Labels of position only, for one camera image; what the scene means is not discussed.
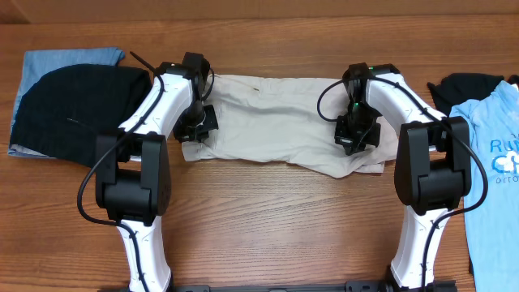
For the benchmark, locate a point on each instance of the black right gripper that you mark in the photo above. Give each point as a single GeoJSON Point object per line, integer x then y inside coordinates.
{"type": "Point", "coordinates": [357, 135]}

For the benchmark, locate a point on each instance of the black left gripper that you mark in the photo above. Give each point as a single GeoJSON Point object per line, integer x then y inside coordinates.
{"type": "Point", "coordinates": [183, 133]}

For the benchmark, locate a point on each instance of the beige khaki shorts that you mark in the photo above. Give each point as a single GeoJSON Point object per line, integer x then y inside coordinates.
{"type": "Point", "coordinates": [290, 120]}

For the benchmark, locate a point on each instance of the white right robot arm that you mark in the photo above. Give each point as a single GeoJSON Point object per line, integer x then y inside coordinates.
{"type": "Point", "coordinates": [432, 170]}

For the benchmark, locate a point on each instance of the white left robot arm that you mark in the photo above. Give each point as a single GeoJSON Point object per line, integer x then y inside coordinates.
{"type": "Point", "coordinates": [133, 183]}

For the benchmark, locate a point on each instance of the black garment under t-shirt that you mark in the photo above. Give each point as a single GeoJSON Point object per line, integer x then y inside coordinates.
{"type": "Point", "coordinates": [458, 88]}

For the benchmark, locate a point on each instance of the black folded garment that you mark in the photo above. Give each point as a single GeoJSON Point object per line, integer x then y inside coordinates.
{"type": "Point", "coordinates": [61, 115]}

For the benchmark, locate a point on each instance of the light blue folded denim garment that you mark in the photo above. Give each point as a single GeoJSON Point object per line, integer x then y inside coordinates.
{"type": "Point", "coordinates": [38, 63]}

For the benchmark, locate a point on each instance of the light blue printed t-shirt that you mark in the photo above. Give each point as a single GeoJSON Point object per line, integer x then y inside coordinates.
{"type": "Point", "coordinates": [492, 228]}

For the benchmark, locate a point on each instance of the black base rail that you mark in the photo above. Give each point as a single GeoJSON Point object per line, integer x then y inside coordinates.
{"type": "Point", "coordinates": [280, 287]}

